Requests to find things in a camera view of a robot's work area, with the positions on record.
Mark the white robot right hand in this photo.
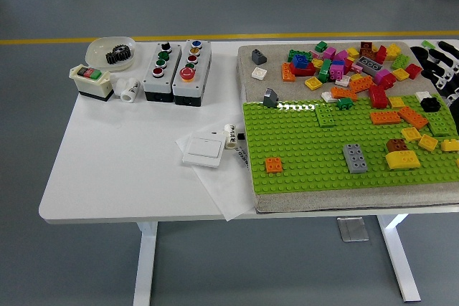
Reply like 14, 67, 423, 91
422, 40, 459, 106

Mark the brown four-stud brick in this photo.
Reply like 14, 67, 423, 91
385, 138, 410, 153

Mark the yellow curved eight-stud brick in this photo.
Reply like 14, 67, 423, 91
384, 150, 422, 171

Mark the green studded baseplate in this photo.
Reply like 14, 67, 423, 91
242, 93, 459, 195

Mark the red four-stud brick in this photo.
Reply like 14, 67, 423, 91
404, 63, 423, 80

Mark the lime green brick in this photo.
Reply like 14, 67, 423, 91
390, 54, 412, 70

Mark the black brick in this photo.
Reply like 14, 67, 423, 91
420, 97, 442, 113

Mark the orange eight-stud brick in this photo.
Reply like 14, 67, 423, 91
349, 75, 377, 93
397, 106, 430, 130
369, 110, 402, 126
280, 62, 296, 82
330, 87, 359, 102

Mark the dark grey eight-stud brick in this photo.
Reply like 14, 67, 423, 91
356, 55, 383, 75

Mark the large red brick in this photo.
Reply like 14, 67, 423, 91
368, 85, 391, 109

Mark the yellow four-stud brick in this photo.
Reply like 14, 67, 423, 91
417, 133, 440, 152

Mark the magenta four-stud brick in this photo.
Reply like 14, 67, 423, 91
328, 64, 346, 80

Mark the long green brick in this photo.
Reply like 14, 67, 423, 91
317, 58, 333, 83

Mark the light grey eight-stud brick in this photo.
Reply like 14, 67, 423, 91
342, 143, 369, 175

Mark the blue four-stud brick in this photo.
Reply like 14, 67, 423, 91
290, 54, 311, 70

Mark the green eight-stud brick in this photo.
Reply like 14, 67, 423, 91
286, 49, 312, 62

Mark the orange four-stud brick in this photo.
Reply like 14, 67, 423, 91
265, 157, 284, 174

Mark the green flat eight-stud plate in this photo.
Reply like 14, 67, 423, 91
314, 103, 337, 128

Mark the yellow flat square tile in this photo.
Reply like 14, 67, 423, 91
304, 76, 323, 91

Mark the silver floor plate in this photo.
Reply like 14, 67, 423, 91
336, 216, 369, 242

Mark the white table leg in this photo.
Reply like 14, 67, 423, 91
376, 214, 422, 302
133, 221, 158, 306

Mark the grey-brown mat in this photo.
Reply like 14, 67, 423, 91
236, 39, 459, 214

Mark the small white labelled cylinder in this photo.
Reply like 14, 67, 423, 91
223, 123, 237, 150

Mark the white paper sheet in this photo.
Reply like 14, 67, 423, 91
174, 122, 256, 221

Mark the grey emergency-stop control box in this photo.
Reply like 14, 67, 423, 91
171, 39, 212, 107

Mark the grey four-button control box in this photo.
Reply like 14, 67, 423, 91
142, 42, 182, 102

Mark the white pipe fitting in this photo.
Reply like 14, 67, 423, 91
113, 77, 141, 103

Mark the black gear stack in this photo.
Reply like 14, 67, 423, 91
105, 44, 132, 66

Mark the white plastic bowl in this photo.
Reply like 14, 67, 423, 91
85, 36, 138, 72

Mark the white wall switch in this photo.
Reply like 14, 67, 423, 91
181, 133, 226, 169

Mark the cream red-green switch box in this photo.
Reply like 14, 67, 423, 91
68, 64, 115, 103

